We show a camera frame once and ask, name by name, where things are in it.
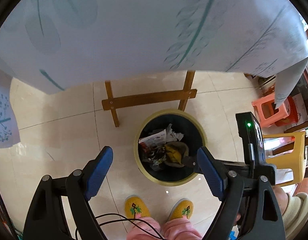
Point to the patterned light blue tablecloth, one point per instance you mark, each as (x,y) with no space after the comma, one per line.
(53,45)

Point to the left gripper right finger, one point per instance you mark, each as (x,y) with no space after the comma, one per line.
(228,187)

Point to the yellow plastic stool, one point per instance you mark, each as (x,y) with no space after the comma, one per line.
(287,152)

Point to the pink plastic stool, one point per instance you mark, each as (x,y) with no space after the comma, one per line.
(268,112)

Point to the yellow snack wrapper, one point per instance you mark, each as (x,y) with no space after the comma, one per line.
(175,153)

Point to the black yellow-rimmed trash bin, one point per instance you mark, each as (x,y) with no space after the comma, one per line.
(151,163)

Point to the red white chocolate box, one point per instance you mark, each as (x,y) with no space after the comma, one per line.
(154,141)

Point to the wooden table leg frame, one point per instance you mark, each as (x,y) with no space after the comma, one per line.
(113,103)

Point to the white plastic wrapper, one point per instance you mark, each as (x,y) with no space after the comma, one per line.
(173,136)

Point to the person right hand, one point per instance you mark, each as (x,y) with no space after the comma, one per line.
(285,203)

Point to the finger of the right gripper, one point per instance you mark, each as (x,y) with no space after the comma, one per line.
(239,167)

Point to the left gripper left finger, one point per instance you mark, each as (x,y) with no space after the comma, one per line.
(46,217)

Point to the right yellow slipper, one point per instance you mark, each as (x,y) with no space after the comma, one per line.
(182,209)

